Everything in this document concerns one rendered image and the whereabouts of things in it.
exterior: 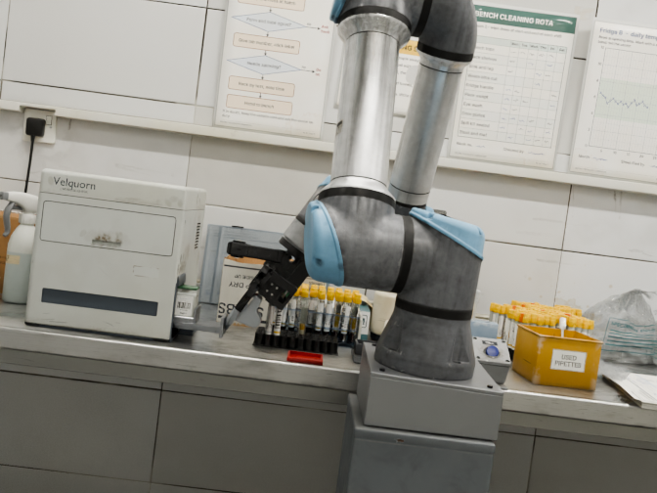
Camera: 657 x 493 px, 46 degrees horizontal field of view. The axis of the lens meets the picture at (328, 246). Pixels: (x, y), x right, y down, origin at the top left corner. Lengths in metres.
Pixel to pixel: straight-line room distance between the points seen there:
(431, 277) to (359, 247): 0.11
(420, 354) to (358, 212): 0.22
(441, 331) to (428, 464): 0.19
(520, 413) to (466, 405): 0.44
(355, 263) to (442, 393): 0.22
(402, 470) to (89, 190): 0.79
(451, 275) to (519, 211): 1.08
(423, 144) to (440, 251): 0.29
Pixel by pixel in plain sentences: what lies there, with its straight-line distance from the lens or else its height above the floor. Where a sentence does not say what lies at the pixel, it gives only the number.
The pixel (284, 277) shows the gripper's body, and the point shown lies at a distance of 1.51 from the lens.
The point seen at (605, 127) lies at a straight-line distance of 2.25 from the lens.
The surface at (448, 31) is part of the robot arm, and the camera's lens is 1.29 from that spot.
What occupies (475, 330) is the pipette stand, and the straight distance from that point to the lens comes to 1.64.
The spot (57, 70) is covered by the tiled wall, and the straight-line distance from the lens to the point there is 2.25.
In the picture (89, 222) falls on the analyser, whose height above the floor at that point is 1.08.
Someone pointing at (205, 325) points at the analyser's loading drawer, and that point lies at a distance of 1.52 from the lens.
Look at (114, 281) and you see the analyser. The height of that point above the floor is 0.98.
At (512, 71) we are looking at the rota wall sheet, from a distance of 2.19.
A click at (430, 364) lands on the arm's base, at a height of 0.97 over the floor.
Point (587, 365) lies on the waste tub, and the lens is 1.65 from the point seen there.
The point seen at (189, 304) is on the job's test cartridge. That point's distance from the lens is 1.53.
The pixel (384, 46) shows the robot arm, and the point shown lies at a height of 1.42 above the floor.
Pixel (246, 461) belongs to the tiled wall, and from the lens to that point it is 2.24.
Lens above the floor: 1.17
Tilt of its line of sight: 3 degrees down
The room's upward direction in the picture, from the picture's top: 7 degrees clockwise
